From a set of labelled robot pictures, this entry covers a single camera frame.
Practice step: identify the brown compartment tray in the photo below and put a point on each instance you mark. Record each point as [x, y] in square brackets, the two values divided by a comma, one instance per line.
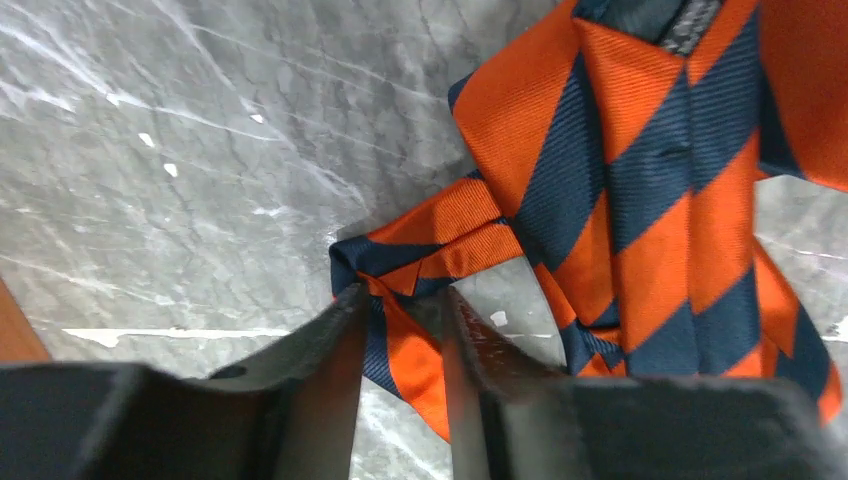
[19, 341]

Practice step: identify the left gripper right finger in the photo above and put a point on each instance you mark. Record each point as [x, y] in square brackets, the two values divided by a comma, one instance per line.
[514, 417]

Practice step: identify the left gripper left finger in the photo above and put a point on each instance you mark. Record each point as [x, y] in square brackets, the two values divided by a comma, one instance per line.
[288, 411]

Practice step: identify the orange navy striped tie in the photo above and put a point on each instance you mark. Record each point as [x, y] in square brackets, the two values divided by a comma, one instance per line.
[617, 145]

